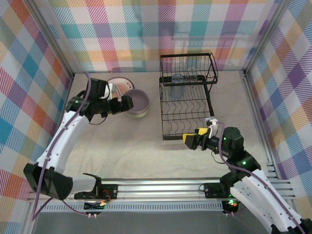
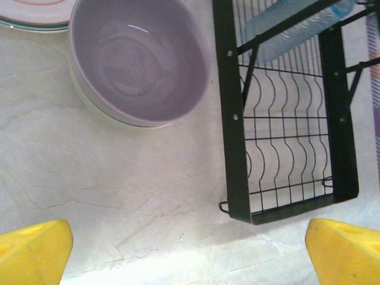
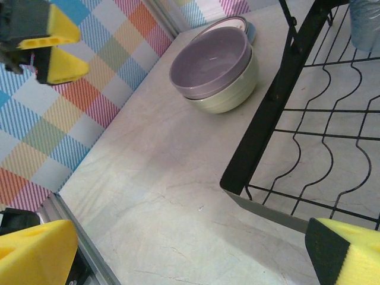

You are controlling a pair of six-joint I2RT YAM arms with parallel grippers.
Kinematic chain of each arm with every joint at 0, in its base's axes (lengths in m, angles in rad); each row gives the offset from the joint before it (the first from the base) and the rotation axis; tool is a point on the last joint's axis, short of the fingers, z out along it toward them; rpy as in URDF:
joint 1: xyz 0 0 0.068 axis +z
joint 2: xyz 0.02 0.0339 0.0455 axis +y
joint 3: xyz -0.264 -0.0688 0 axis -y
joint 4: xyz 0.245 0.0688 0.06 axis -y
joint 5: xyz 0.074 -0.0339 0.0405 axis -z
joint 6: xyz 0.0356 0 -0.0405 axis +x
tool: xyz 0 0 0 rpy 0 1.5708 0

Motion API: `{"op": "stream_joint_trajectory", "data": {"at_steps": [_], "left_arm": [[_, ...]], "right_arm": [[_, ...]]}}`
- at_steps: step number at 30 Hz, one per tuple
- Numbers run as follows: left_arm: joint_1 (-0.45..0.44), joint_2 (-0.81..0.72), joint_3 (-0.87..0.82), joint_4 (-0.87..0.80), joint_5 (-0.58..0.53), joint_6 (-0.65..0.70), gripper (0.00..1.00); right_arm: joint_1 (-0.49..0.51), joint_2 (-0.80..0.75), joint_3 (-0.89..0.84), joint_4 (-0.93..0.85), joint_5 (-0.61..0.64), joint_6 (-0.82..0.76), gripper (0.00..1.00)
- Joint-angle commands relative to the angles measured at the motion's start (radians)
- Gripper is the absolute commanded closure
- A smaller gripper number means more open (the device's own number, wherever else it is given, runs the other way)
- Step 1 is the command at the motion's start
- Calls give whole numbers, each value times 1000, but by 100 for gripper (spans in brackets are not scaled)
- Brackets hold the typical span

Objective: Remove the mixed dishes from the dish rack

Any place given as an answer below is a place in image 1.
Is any purple bowl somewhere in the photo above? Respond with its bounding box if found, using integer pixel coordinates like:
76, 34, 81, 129
125, 89, 150, 115

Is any pale green bowl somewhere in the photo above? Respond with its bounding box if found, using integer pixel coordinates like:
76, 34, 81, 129
125, 107, 150, 119

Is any white plate orange sunburst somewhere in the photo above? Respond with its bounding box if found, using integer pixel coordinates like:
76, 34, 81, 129
106, 77, 136, 98

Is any black wire dish rack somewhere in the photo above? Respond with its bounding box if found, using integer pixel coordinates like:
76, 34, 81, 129
159, 52, 219, 141

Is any translucent blue cup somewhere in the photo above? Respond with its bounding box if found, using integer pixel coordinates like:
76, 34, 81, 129
169, 73, 185, 98

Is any clear glass cup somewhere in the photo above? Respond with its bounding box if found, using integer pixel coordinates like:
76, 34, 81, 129
185, 65, 199, 82

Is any controller circuit board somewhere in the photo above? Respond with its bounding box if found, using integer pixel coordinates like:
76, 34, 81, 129
84, 200, 107, 212
222, 199, 240, 215

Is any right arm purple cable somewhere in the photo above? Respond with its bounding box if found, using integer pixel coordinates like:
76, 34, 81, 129
215, 121, 305, 234

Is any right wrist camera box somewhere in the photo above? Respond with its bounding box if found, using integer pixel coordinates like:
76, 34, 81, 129
205, 117, 219, 134

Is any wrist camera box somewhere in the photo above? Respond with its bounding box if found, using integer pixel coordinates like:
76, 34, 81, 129
205, 117, 219, 134
104, 82, 118, 100

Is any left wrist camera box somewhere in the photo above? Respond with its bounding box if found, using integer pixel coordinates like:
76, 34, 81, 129
104, 82, 118, 100

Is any aluminium side rail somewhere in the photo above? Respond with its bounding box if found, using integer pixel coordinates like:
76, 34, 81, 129
43, 73, 75, 171
239, 70, 280, 180

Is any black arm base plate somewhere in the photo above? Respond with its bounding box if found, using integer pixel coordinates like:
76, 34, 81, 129
203, 182, 232, 199
97, 184, 119, 201

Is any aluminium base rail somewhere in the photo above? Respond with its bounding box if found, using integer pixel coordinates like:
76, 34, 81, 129
26, 178, 297, 203

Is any white slotted cable duct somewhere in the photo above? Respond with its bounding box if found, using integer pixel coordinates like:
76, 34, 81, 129
38, 203, 225, 213

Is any aluminium frame post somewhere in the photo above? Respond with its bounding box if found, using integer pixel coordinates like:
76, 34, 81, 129
24, 0, 75, 80
243, 0, 292, 75

